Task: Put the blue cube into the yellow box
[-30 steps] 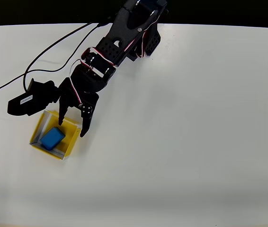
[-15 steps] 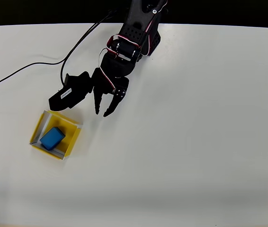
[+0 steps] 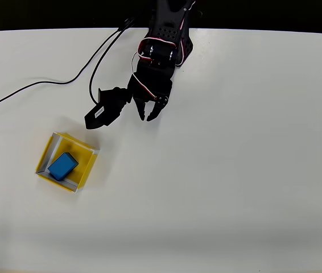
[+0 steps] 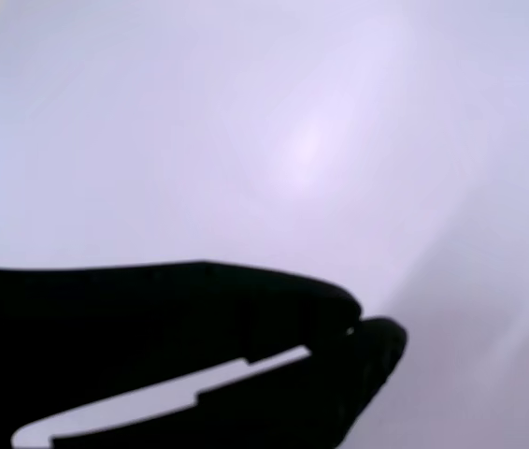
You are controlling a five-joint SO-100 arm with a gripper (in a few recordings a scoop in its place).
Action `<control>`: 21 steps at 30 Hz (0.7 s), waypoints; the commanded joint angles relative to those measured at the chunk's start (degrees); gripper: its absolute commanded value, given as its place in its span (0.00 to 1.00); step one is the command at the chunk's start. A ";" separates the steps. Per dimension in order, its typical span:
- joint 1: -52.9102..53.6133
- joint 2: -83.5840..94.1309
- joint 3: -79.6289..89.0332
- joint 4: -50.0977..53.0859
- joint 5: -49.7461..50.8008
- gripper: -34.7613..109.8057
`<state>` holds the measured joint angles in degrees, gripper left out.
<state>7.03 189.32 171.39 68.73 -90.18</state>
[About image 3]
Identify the blue block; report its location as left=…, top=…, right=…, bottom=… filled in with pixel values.
left=47, top=152, right=80, bottom=182

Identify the yellow open box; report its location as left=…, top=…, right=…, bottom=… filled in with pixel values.
left=34, top=131, right=101, bottom=194

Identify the black camera with white label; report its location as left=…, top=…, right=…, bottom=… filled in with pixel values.
left=84, top=86, right=130, bottom=130

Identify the black camera cable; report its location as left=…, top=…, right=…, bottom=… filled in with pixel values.
left=88, top=17, right=138, bottom=105

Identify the long black cable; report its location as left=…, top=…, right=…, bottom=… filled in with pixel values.
left=0, top=25, right=129, bottom=117

